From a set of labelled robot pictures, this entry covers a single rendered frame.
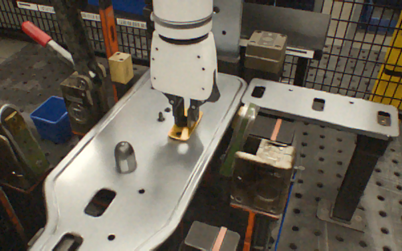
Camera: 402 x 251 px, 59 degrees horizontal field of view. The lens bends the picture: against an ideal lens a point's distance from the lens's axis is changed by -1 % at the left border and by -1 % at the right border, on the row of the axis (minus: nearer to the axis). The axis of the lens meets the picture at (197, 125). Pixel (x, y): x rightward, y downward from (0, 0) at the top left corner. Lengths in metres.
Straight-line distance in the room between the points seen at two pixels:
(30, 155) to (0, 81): 0.91
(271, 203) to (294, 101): 0.23
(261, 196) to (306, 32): 0.49
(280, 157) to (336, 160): 0.55
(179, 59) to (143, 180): 0.19
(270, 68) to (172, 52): 0.32
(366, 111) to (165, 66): 0.40
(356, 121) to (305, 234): 0.31
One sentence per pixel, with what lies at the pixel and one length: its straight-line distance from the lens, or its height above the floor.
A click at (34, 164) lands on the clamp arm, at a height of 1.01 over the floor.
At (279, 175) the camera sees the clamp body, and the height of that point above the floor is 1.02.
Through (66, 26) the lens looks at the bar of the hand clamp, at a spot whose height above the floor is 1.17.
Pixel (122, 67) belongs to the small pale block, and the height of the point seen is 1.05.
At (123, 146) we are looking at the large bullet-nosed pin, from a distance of 0.55.
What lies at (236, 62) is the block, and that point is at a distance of 0.84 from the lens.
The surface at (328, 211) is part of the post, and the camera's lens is 0.94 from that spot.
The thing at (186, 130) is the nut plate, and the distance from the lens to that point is 0.63.
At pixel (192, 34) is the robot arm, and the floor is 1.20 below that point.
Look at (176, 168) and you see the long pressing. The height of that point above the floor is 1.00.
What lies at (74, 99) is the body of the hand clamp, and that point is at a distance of 0.72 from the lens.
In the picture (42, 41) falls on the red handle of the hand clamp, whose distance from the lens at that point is 0.72.
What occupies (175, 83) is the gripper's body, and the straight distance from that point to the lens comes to 0.57.
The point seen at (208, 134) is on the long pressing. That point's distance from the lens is 0.63.
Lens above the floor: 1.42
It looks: 40 degrees down
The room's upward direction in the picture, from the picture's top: straight up
